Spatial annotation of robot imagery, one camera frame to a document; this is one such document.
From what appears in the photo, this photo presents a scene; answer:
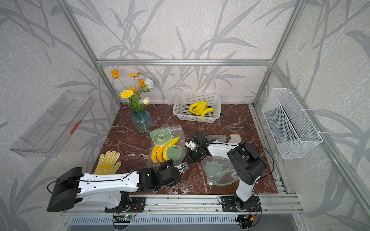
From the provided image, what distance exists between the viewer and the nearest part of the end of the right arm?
27.6 inches

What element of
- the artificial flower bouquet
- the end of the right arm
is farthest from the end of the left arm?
the artificial flower bouquet

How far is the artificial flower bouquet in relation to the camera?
85 cm
